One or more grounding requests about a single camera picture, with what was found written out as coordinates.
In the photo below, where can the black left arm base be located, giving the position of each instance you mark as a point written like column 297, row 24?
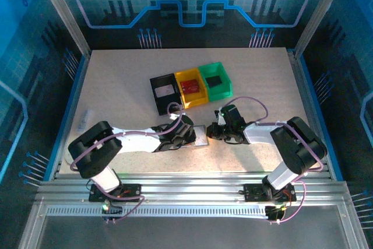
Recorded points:
column 131, row 190

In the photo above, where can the aluminium mounting rail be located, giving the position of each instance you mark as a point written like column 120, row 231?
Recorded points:
column 189, row 186

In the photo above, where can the black plastic bin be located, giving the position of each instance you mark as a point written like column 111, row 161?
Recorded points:
column 163, row 106

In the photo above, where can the white card in bin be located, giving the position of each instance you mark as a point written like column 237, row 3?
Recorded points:
column 164, row 91

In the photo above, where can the green plastic bin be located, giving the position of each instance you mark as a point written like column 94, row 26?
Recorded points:
column 218, row 96

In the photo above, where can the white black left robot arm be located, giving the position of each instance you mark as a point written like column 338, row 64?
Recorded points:
column 134, row 142

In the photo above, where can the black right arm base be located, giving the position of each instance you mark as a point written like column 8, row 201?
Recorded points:
column 253, row 192

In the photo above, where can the aluminium side rail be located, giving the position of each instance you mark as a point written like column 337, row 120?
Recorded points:
column 303, row 85

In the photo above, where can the clear plastic tube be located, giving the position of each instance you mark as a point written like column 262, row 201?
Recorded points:
column 85, row 120

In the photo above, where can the black card in bin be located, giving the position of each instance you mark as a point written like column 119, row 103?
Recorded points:
column 214, row 81

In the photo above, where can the red card in bin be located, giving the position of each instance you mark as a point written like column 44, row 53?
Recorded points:
column 190, row 85

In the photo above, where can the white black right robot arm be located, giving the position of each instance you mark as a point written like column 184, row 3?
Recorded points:
column 262, row 132

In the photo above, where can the yellow plastic bin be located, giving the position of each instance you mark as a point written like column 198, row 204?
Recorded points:
column 192, row 100

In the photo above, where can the aluminium frame post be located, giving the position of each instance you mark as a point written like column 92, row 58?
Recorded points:
column 317, row 18
column 67, row 18

